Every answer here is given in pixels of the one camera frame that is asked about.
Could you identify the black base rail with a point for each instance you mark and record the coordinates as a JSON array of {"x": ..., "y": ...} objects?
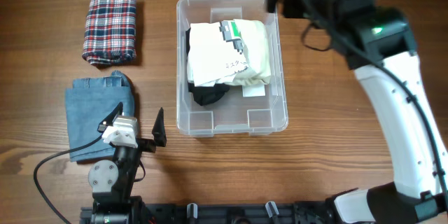
[{"x": 269, "y": 212}]

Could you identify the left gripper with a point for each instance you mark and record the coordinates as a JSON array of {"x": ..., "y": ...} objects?
[{"x": 158, "y": 132}]

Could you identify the cream cloth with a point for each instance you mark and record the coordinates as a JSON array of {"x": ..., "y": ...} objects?
[{"x": 257, "y": 54}]

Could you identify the clear plastic storage container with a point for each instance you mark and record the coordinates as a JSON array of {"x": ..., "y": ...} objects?
[{"x": 234, "y": 113}]

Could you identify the black garment with tape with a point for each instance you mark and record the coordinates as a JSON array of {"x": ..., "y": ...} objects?
[{"x": 208, "y": 94}]

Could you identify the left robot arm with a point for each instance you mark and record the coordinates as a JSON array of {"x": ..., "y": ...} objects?
[{"x": 112, "y": 180}]

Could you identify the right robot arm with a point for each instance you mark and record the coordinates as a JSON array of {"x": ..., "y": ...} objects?
[{"x": 379, "y": 47}]

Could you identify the blue denim jeans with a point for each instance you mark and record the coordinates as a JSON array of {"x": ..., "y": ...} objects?
[{"x": 90, "y": 100}]

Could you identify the white printed shirt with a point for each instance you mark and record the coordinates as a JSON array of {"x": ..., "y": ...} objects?
[{"x": 236, "y": 62}]

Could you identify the red navy plaid cloth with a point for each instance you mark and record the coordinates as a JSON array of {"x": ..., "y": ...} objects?
[{"x": 110, "y": 32}]

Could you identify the white label in container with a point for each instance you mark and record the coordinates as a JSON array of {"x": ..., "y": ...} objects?
[{"x": 253, "y": 90}]

